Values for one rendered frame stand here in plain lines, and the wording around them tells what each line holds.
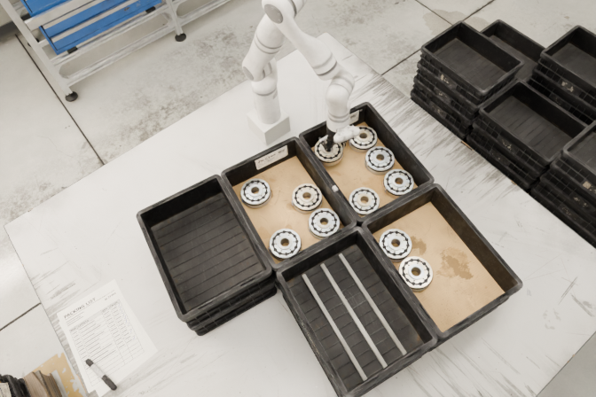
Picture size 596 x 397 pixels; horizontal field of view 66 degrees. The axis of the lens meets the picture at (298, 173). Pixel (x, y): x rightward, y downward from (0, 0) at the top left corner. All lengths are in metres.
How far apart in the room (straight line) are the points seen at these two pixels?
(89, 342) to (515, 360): 1.35
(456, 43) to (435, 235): 1.32
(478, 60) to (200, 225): 1.65
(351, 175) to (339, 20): 1.95
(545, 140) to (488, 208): 0.77
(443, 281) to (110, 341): 1.09
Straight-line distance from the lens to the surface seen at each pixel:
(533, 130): 2.53
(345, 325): 1.45
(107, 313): 1.75
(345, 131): 1.50
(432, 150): 1.91
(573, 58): 2.77
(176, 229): 1.63
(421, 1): 3.66
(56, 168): 3.07
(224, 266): 1.54
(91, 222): 1.91
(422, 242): 1.57
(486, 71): 2.55
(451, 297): 1.52
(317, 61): 1.32
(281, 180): 1.64
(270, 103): 1.74
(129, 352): 1.68
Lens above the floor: 2.24
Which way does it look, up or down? 59 degrees down
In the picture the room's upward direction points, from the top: 5 degrees counter-clockwise
